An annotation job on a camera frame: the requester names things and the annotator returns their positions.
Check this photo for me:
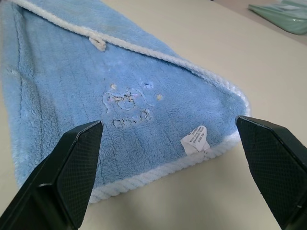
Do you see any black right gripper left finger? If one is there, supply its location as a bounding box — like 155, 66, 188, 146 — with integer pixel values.
0, 120, 104, 230

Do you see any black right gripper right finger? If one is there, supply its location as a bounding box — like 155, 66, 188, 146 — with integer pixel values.
236, 115, 307, 230

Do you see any blue towel with white trim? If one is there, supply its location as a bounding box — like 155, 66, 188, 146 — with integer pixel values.
0, 0, 251, 205

